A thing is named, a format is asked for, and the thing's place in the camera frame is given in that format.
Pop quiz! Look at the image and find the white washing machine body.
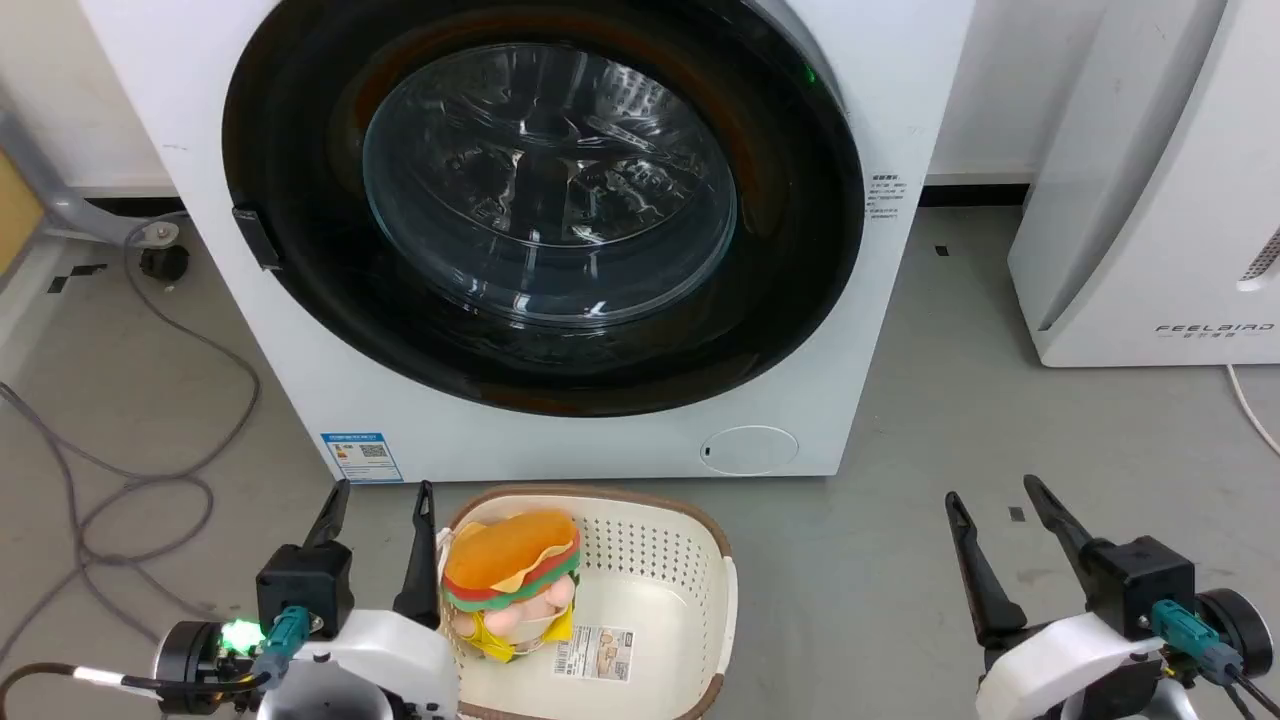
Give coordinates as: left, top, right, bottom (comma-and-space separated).
78, 0, 976, 484

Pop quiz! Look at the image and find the white air purifier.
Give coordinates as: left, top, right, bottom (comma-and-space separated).
1007, 0, 1280, 369

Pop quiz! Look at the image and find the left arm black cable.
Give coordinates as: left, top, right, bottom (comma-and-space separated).
0, 605, 311, 720

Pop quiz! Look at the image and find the grey floor cable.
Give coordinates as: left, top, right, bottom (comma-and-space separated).
75, 215, 263, 616
0, 382, 81, 661

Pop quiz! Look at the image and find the blue energy label sticker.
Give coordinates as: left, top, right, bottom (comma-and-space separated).
320, 432, 404, 485

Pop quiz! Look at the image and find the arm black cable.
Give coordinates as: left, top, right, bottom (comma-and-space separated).
1150, 600, 1280, 720
0, 605, 311, 720

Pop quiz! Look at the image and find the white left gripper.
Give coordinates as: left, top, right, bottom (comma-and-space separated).
258, 479, 461, 720

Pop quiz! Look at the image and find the grey metal frame leg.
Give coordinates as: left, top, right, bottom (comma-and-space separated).
0, 105, 183, 249

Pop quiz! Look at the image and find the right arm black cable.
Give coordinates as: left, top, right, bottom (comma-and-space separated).
1150, 600, 1280, 720

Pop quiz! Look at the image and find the hamburger plush doll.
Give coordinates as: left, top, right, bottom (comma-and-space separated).
440, 510, 582, 663

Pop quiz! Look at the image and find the black caster wheel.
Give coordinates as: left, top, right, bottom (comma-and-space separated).
138, 243, 191, 284

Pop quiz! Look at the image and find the thin white cable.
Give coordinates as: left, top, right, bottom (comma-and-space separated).
1226, 364, 1280, 456

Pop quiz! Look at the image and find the white laundry basket brown rim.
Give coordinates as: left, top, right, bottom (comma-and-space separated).
437, 484, 739, 720

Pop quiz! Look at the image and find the paper product label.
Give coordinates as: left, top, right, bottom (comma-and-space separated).
552, 625, 636, 684

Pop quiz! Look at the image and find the black round washer door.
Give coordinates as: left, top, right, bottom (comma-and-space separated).
222, 0, 866, 418

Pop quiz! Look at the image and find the yellow wooden board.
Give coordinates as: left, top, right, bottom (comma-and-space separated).
0, 150, 46, 276

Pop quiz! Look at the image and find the small text label sticker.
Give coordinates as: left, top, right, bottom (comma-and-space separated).
868, 172, 907, 223

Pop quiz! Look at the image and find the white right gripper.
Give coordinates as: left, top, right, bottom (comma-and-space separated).
946, 475, 1167, 720

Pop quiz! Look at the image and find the round white filter cover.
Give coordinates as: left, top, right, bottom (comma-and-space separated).
700, 426, 799, 476

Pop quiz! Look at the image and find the black rectangular metal bracket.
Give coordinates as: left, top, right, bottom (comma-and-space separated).
232, 205, 283, 272

